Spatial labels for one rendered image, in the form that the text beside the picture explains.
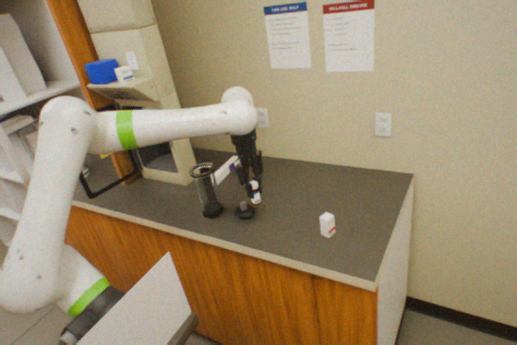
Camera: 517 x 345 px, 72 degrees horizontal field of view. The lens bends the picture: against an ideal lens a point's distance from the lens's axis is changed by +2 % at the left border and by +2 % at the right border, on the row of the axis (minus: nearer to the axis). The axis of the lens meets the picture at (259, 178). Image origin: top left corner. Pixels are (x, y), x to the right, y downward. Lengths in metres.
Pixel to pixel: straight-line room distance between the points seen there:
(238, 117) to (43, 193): 0.53
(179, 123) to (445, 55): 1.04
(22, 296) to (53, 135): 0.37
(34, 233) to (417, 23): 1.42
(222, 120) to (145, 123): 0.22
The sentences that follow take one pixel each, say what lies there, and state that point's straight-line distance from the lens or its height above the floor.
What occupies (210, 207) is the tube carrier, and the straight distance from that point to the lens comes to 1.56.
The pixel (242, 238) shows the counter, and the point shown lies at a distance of 1.44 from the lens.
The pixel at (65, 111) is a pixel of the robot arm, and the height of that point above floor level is 1.63.
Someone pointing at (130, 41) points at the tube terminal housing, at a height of 1.66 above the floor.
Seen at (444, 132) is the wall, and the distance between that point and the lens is 1.70.
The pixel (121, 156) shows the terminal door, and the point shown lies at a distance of 2.00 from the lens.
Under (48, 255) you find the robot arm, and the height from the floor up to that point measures 1.35.
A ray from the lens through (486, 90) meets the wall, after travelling 1.63.
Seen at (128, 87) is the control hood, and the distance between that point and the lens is 1.65.
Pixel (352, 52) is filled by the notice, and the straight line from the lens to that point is 1.65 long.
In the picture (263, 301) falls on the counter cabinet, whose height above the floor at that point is 0.61.
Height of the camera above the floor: 1.84
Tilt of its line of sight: 30 degrees down
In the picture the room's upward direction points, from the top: 10 degrees counter-clockwise
